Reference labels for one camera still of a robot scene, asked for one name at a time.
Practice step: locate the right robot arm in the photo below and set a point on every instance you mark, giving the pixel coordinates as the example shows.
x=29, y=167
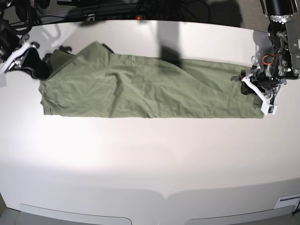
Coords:
x=12, y=39

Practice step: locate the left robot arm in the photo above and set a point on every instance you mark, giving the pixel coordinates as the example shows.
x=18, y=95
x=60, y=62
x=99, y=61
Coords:
x=284, y=61

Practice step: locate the green T-shirt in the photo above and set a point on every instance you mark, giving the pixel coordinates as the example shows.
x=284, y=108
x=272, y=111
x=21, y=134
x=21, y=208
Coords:
x=96, y=82

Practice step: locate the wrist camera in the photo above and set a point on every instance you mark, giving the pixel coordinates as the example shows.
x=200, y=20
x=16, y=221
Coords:
x=268, y=109
x=3, y=81

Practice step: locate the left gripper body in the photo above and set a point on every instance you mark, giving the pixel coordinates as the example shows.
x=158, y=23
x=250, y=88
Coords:
x=260, y=76

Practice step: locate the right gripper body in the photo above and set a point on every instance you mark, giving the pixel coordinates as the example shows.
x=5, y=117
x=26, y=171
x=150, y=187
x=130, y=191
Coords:
x=31, y=63

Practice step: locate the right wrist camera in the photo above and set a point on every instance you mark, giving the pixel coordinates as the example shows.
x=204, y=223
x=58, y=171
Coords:
x=3, y=81

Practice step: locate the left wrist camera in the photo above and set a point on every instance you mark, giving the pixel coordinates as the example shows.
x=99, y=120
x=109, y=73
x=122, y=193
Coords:
x=268, y=109

